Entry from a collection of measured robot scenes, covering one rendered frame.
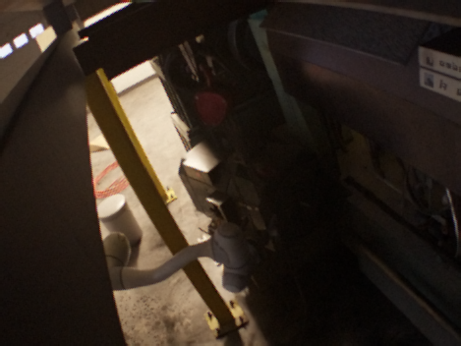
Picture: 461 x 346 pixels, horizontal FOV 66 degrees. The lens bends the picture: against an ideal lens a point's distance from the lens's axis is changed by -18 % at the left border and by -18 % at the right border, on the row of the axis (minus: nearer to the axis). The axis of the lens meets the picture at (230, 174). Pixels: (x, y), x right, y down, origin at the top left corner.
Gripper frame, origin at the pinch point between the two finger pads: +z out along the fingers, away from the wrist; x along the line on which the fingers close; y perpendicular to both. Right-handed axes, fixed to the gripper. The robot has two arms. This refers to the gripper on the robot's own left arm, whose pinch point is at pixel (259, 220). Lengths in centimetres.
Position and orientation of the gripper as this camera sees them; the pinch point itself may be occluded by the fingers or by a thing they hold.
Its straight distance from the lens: 180.3
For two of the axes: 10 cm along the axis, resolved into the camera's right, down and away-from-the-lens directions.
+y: -3.5, -7.9, -5.1
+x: -8.8, 0.9, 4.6
